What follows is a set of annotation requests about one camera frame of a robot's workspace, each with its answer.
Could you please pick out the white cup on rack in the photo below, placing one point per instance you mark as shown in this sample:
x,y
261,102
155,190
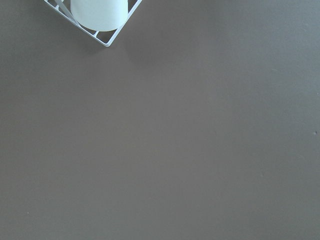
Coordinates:
x,y
100,15

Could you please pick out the white cup rack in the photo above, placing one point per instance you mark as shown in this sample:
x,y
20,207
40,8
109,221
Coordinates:
x,y
105,38

